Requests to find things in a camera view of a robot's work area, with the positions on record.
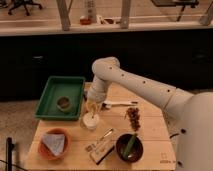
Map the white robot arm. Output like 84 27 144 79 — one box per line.
87 57 213 171

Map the white paper cup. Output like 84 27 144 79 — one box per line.
83 113 100 130

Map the green tape roll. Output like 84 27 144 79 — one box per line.
57 96 71 113

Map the green plastic tray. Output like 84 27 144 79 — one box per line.
35 76 85 120

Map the brown grape bunch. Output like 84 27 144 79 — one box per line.
125 107 140 132

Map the wooden block box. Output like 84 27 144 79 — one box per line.
90 140 115 165

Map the grey folded cloth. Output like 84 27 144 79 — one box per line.
42 133 65 156

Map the green cucumber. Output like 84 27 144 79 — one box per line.
123 134 137 159

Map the orange bowl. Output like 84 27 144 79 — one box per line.
38 128 71 160

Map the dark brown bowl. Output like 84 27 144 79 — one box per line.
116 134 143 163

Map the red bowl on shelf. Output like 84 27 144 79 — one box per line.
80 18 92 25

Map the black office chair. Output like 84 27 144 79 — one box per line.
8 0 43 16

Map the white handled brush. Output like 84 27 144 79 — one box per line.
102 100 138 109

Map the black stand post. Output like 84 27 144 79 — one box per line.
6 137 15 171

